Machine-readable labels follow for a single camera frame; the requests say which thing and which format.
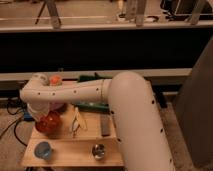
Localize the grey rectangular block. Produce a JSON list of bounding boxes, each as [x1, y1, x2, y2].
[[100, 115, 111, 136]]

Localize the small metal cup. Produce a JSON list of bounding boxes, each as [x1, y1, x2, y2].
[[92, 144, 105, 160]]

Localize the green plastic tray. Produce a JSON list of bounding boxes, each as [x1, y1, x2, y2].
[[75, 73, 109, 113]]

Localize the purple bowl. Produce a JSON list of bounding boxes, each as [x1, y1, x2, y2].
[[50, 103, 64, 111]]

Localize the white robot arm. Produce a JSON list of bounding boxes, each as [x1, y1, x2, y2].
[[20, 71, 176, 171]]

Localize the blue box on floor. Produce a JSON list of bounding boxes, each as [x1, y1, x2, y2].
[[23, 112, 34, 121]]

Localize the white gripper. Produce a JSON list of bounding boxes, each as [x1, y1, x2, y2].
[[27, 102, 50, 122]]

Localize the red bowl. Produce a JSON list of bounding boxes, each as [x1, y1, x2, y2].
[[35, 111, 61, 134]]

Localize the blue cup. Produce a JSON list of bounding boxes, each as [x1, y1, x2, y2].
[[34, 141, 52, 160]]

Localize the black cable on floor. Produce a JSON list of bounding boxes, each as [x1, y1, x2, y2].
[[0, 96, 29, 148]]

